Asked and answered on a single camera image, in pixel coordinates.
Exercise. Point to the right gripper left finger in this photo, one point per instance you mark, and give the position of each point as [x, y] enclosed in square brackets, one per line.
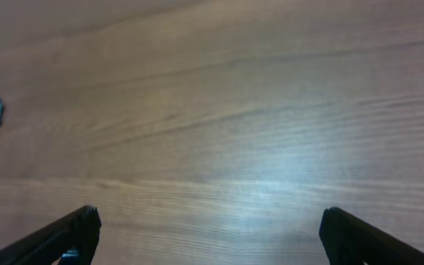
[73, 239]

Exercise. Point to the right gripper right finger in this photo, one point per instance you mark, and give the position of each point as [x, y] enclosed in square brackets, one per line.
[348, 240]

